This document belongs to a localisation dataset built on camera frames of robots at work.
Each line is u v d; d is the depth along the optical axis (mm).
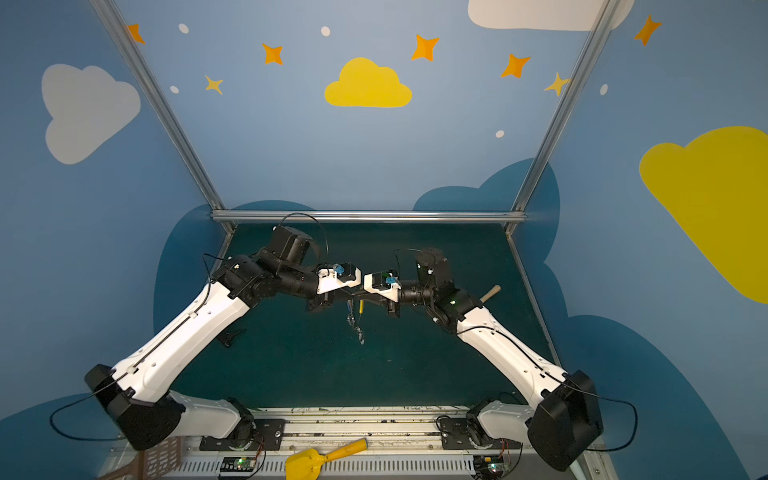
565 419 395
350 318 701
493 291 990
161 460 707
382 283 550
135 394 384
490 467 708
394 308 612
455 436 737
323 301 584
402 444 737
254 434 730
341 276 557
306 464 696
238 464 707
